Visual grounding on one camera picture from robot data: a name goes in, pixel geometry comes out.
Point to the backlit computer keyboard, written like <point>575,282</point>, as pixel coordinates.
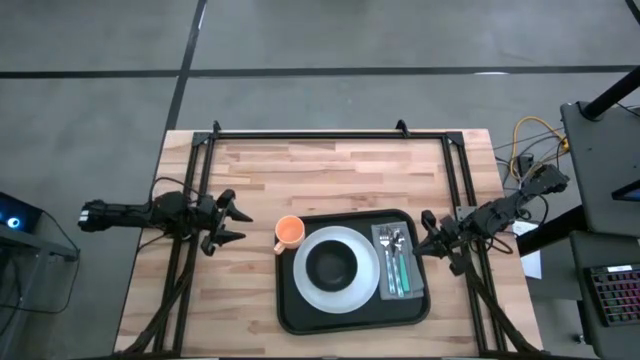
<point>617,295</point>

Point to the black power adapter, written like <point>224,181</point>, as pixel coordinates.
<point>525,163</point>

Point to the black keyboard desk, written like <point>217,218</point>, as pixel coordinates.
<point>580,280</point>

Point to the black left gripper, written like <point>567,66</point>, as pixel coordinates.
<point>212,220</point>

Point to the computer tower blue light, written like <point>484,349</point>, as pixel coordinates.
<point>15,215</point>

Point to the white paper sheet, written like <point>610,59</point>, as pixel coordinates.
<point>532,262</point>

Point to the black plastic tray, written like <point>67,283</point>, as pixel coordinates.
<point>350,322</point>

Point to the white round plate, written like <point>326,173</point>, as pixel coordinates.
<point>310,295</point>

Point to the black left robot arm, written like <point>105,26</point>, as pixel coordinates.
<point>125,215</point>

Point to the black pole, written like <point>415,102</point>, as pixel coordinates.
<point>612,92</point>

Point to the black desk leg bar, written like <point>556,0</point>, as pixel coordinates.
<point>550,232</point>

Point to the black round bowl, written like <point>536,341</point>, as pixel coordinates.
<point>331,265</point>

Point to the orange plastic cup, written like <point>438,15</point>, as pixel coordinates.
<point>290,231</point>

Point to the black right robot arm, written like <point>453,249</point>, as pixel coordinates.
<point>500,210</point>

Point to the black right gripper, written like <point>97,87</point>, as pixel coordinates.
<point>447,232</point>

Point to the cloth napkin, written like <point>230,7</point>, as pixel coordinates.
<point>416,285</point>

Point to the black aluminium table frame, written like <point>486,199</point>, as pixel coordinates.
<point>350,135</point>

